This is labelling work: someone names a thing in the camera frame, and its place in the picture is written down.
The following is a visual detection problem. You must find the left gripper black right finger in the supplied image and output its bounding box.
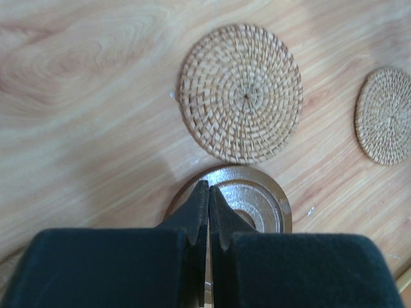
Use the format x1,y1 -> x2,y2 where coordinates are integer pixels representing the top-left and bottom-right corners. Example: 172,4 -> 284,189
209,187 -> 403,307

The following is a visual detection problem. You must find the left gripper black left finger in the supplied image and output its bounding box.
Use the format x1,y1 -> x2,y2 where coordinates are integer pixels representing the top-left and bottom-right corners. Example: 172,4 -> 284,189
1,181 -> 209,307

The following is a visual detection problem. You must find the large woven rattan coaster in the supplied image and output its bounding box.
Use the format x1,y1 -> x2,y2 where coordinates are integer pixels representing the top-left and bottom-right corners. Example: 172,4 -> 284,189
176,23 -> 303,164

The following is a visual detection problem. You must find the small woven rattan coaster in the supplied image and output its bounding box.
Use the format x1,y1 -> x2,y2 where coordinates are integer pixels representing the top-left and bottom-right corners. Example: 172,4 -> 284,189
354,67 -> 410,166

